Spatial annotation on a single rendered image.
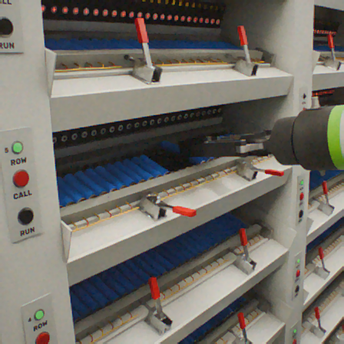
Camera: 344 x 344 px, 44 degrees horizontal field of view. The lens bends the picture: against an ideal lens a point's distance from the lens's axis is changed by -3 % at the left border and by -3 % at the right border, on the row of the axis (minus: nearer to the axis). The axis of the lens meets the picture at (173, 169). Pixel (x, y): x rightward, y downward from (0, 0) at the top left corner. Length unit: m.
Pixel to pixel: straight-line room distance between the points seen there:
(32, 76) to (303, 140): 0.37
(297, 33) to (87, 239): 0.63
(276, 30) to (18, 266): 0.72
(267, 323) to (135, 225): 0.58
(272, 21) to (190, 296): 0.60
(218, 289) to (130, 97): 0.44
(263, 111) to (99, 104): 0.54
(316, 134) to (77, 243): 0.35
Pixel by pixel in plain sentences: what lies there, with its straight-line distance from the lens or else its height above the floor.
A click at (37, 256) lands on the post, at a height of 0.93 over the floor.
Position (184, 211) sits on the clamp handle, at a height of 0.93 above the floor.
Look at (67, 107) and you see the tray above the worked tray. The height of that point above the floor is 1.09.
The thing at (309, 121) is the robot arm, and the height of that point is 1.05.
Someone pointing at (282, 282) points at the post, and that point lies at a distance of 1.12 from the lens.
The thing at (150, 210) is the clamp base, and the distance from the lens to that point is 0.66.
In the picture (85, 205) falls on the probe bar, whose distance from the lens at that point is 0.62.
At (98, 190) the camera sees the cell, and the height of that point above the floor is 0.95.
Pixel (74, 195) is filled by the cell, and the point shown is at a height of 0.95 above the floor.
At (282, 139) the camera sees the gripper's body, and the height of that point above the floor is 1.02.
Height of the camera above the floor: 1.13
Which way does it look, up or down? 14 degrees down
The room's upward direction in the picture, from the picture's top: 2 degrees counter-clockwise
